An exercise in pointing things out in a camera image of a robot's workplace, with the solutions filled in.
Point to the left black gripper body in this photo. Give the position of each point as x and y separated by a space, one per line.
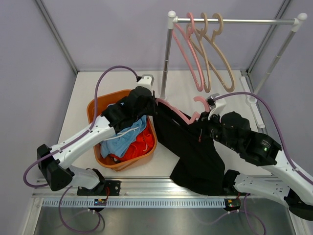
149 108

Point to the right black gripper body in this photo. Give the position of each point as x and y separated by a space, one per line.
216 133

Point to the bright orange shorts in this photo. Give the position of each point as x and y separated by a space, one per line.
142 145

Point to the black shorts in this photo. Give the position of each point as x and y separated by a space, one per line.
199 168

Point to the light blue shorts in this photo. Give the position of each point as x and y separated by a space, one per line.
119 143

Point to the beige hanger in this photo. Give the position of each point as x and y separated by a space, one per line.
212 41
200 33

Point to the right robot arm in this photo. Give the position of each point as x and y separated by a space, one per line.
261 150

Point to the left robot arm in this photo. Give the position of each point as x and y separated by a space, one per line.
116 128

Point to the orange plastic basket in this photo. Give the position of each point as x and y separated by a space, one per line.
109 162

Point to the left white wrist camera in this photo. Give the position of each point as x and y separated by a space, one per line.
146 81

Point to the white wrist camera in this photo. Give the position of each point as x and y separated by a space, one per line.
216 106
146 81

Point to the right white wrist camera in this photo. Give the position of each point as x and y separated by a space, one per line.
216 106

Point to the aluminium mounting rail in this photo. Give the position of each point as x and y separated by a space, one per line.
140 187

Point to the white slotted cable duct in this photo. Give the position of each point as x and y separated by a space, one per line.
135 203

